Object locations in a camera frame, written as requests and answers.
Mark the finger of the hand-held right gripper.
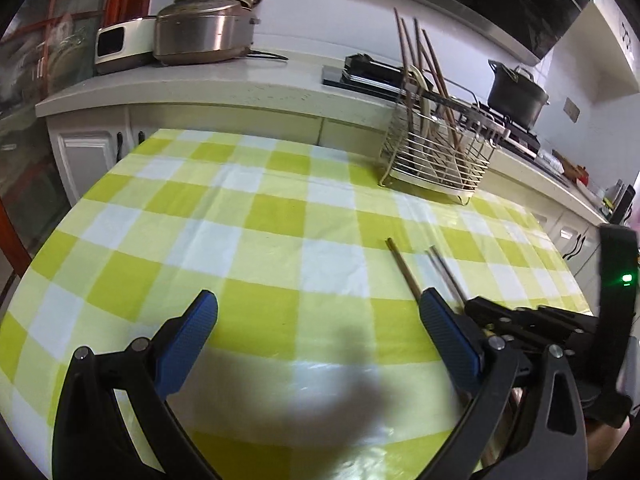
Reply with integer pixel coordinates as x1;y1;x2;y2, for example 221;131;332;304
482;326;596;357
464;296;600;334

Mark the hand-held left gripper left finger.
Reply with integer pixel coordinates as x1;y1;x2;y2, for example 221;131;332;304
52;290;221;480

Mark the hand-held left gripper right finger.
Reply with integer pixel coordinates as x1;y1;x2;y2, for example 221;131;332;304
419;287;588;480

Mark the brown wooden chopstick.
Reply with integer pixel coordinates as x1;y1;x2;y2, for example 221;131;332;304
385;238;424;299
425;249;463;306
430;245;470;303
421;29;463;153
412;17;426;93
399;19;423;111
393;7;418;138

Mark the metal wire utensil rack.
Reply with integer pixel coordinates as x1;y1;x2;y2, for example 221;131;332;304
377;76;502;207

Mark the person's right hand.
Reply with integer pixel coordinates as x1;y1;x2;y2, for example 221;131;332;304
585;420;632;476

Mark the yellow green checked tablecloth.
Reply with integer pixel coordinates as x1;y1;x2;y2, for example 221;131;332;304
0;128;596;480

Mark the gas stove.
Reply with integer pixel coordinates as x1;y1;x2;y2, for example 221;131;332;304
467;101;546;157

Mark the white base cabinet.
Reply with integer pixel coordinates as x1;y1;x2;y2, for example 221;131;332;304
46;104;603;283

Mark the black cooking pot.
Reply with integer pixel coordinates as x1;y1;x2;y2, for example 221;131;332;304
486;59;551;127

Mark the white kitchen countertop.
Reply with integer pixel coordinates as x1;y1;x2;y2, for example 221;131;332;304
35;49;618;228

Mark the cream kitchen appliance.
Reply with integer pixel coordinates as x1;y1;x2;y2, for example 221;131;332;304
94;16;158;77

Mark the brown rice cooker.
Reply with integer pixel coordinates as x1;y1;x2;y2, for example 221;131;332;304
153;0;262;67

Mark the white wall cabinet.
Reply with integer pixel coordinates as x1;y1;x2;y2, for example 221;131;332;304
589;0;640;93

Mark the black power cable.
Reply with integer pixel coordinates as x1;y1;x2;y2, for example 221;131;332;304
246;48;290;62

